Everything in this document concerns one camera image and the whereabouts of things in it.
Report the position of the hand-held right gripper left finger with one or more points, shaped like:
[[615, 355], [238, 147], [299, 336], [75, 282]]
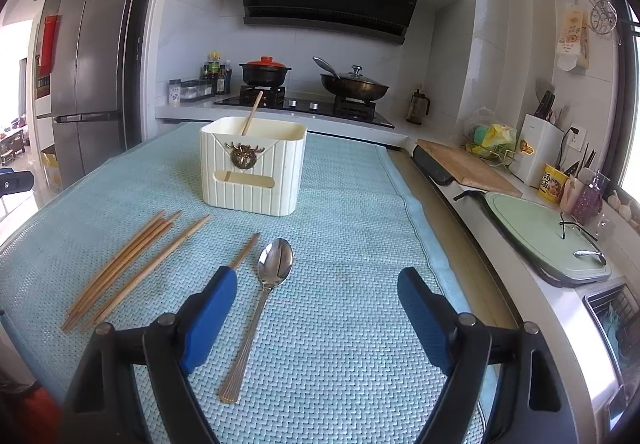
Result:
[[212, 314]]

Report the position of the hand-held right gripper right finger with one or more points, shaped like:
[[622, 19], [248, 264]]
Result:
[[417, 309]]

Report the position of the silver metal spoon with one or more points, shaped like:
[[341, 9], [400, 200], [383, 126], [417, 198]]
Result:
[[275, 261]]

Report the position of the cream ribbed utensil holder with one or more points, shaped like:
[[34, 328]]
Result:
[[280, 174]]

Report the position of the light blue woven mat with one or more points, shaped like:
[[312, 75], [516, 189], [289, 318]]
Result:
[[340, 234]]

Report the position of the green electric griddle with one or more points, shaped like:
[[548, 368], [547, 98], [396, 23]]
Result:
[[535, 234]]

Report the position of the wooden cutting board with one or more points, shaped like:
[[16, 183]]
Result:
[[465, 166]]

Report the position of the yellow instant noodle cup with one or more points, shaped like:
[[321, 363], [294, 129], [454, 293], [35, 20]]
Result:
[[552, 181]]

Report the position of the yellow green plastic bags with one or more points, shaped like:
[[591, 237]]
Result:
[[492, 136]]

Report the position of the steel kitchen sink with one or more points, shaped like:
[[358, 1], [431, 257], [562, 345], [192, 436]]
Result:
[[615, 319]]

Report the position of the white knife block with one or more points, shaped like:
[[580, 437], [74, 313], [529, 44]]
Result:
[[537, 149]]

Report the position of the purple soap dispenser bottle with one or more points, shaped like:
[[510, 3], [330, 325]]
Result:
[[585, 199]]

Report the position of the brown glass jug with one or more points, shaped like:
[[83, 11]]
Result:
[[417, 106]]

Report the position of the yellow cardboard box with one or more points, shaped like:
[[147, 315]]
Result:
[[50, 169]]

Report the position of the black spice jar rack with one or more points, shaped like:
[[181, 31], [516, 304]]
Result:
[[196, 90]]

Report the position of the white spice jar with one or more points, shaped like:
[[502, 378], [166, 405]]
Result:
[[174, 91]]

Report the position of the dark metal wok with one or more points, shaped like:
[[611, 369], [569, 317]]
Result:
[[355, 91]]

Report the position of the black glass gas stove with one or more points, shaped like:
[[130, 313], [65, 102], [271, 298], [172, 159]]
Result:
[[305, 105]]

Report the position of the dark sauce bottle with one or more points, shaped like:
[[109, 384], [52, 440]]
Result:
[[227, 76]]

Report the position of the glass wok lid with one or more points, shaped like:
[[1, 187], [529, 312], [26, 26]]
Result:
[[356, 77]]

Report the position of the black clay pot orange lid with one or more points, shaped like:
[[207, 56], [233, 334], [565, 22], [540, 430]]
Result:
[[265, 73]]

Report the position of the yellow cap sauce bottle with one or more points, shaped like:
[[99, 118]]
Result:
[[214, 66]]

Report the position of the grey steel refrigerator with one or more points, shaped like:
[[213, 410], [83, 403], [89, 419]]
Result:
[[100, 49]]

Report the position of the round metal steaming rack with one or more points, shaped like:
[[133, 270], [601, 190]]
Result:
[[602, 16]]

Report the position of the white wall outlet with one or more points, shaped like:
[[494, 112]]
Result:
[[575, 130]]

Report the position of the wall-mounted paper bag dispenser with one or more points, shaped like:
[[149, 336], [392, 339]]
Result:
[[575, 39]]

